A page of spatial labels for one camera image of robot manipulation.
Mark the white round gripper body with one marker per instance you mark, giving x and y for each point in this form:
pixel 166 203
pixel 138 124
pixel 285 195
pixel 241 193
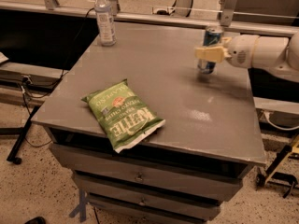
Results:
pixel 242 51

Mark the blue silver redbull can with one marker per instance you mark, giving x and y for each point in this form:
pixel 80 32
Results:
pixel 213 35

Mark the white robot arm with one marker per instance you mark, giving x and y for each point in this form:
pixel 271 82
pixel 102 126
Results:
pixel 278 56

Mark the green jalapeno chip bag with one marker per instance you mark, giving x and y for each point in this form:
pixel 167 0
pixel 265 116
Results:
pixel 123 116

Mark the clear plastic water bottle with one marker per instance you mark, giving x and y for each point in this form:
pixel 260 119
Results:
pixel 105 22

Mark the black stand leg with wheel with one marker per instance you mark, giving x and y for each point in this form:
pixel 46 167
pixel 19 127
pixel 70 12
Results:
pixel 12 157

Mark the black shoe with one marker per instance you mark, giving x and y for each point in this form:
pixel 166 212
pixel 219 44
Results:
pixel 36 220

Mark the metal window rail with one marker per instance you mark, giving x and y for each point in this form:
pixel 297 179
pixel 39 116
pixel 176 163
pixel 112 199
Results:
pixel 235 26

